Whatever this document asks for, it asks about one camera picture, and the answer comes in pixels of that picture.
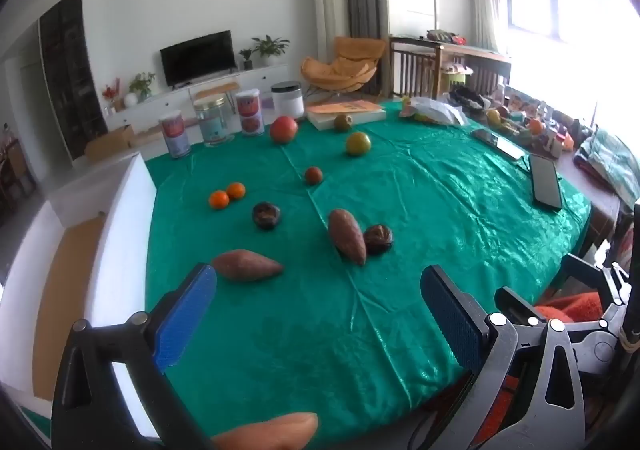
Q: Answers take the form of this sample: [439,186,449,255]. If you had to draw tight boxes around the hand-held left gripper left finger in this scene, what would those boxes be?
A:
[51,263,218,450]

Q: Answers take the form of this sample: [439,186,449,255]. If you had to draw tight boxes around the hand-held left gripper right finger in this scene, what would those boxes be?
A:
[420,264,587,450]

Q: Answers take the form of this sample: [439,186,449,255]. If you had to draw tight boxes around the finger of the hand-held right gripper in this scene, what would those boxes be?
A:
[561,253,630,311]
[494,286,548,329]

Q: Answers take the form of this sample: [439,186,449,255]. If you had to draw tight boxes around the sweet potato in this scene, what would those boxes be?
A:
[327,209,369,266]
[212,250,285,283]

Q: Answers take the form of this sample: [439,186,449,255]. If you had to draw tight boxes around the dark brown round fruit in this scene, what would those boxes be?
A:
[252,201,281,231]
[363,224,395,256]

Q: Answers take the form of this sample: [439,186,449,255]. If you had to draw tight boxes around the white foam box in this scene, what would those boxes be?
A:
[0,153,158,437]

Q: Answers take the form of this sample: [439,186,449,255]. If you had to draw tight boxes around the green yellow citrus fruit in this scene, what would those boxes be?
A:
[346,131,372,157]

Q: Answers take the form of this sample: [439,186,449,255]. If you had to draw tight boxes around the red apple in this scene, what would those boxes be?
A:
[270,115,300,145]

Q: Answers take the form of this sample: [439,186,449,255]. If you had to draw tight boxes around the person's left hand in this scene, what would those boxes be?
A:
[211,411,319,450]

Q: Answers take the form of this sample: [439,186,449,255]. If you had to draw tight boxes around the orange red cushion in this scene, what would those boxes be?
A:
[534,292,604,327]

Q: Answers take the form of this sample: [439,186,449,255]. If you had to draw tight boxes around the black smartphone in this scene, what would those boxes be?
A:
[528,153,565,212]

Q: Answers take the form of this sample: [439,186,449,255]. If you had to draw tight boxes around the green tablecloth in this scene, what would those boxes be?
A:
[144,98,594,446]

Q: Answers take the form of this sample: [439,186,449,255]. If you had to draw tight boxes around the striped folded cloth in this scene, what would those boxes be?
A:
[573,127,640,203]

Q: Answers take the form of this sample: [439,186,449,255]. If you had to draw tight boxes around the clutter of small household items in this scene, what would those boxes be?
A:
[447,80,593,160]

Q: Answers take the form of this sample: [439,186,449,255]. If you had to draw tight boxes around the red label tin can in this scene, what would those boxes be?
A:
[159,111,192,159]
[235,88,265,136]

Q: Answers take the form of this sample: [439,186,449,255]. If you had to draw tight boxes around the brown cardboard box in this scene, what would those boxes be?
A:
[84,125,151,163]

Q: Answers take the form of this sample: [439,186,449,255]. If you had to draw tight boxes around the clear glass jar gold lid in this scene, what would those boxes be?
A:
[193,95,235,147]

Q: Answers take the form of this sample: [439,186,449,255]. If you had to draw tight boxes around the white television cabinet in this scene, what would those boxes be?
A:
[102,63,292,132]

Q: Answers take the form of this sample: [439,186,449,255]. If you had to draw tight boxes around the white printed plastic bag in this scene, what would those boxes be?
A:
[399,96,469,126]

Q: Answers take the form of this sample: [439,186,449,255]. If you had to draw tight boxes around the white flat box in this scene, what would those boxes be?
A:
[305,99,387,132]

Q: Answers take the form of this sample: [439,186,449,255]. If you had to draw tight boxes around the red flowers in vase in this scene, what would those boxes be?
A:
[102,77,124,112]

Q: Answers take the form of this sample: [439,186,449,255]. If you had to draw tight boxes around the clear jar with black lid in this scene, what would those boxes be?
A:
[271,81,306,120]

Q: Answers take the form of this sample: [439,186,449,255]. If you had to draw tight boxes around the wooden side table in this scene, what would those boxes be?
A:
[439,38,513,97]

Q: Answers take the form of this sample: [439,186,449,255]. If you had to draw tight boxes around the wooden chair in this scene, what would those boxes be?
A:
[388,36,444,100]

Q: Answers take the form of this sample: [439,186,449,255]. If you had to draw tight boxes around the black television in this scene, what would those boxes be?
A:
[159,30,237,89]

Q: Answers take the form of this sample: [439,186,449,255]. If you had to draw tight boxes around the dark bookshelf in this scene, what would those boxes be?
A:
[38,0,109,162]

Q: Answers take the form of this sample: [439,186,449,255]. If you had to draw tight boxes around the orange lounge chair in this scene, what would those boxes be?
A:
[300,36,387,100]

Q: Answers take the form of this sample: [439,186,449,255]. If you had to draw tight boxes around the large green potted plant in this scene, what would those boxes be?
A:
[251,35,291,68]

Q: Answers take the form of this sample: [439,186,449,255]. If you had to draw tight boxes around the white standing air conditioner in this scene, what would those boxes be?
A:
[310,0,350,64]

